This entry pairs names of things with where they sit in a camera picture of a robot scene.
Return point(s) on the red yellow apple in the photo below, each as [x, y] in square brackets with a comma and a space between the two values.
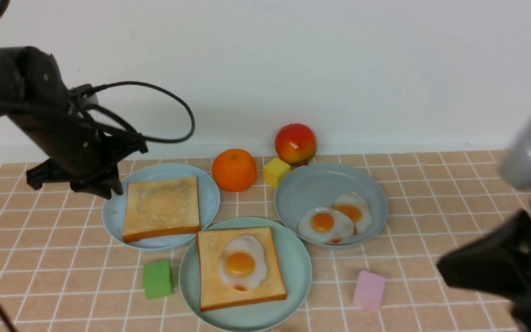
[296, 144]

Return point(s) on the grey-blue plate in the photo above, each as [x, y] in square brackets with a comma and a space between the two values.
[318, 185]

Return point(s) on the yellow cube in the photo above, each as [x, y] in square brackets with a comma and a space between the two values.
[274, 171]

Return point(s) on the pink cube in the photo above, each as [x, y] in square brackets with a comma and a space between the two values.
[369, 291]

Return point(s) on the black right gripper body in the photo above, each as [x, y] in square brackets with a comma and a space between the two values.
[498, 263]

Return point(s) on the green cube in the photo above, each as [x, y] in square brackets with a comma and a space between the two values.
[157, 280]

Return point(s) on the orange fruit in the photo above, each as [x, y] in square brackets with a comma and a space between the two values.
[234, 170]

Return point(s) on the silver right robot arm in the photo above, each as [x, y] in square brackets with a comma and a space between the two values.
[515, 169]

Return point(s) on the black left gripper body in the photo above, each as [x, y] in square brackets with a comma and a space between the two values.
[74, 140]

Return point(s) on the toast slice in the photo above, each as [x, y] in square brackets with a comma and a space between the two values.
[162, 208]
[216, 295]

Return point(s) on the fried egg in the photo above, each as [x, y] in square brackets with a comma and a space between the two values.
[325, 225]
[356, 208]
[242, 264]

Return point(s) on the green plate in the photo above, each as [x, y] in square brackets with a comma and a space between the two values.
[297, 274]

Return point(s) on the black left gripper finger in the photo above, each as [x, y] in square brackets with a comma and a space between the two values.
[45, 173]
[103, 186]

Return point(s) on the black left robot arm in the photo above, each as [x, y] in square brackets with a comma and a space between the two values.
[35, 98]

